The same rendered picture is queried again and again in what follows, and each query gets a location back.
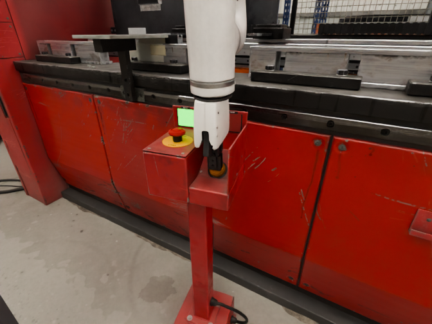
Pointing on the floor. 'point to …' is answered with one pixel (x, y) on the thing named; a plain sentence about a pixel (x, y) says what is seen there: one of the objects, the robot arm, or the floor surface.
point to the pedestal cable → (231, 310)
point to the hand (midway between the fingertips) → (215, 161)
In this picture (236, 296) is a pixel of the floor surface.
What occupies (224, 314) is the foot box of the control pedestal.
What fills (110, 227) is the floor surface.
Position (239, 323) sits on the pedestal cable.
